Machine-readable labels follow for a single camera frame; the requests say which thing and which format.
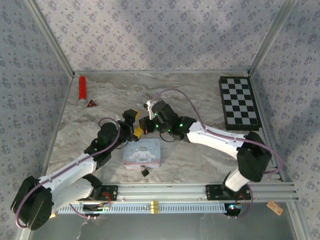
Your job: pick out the small red triangle sign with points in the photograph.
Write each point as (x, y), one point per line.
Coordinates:
(91, 104)

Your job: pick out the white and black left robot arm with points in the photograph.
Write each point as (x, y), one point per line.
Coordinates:
(70, 172)

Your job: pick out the small black padlock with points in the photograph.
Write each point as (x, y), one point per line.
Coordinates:
(145, 172)

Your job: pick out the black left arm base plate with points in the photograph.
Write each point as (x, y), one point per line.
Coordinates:
(112, 192)

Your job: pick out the red cylindrical flashlight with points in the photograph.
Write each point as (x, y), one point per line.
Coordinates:
(82, 87)

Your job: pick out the aluminium back frame rail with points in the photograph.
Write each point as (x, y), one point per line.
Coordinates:
(162, 72)

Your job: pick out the small circuit board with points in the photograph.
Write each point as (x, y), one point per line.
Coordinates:
(233, 208)
(96, 207)

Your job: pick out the aluminium side frame rail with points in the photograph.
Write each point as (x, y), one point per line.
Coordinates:
(58, 125)
(265, 120)

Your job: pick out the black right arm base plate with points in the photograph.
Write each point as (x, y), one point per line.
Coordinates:
(213, 192)

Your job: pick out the aluminium frame post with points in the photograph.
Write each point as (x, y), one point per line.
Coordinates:
(52, 42)
(272, 37)

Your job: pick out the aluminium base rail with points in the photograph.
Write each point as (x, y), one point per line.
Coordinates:
(162, 192)

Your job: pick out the small yellow taped block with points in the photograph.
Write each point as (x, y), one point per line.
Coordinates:
(155, 207)

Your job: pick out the black and white chessboard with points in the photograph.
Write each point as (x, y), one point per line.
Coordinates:
(240, 105)

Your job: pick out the pastel cartoon tin box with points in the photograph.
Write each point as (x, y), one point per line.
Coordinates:
(142, 155)

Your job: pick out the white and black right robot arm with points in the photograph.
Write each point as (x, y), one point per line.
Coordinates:
(215, 137)

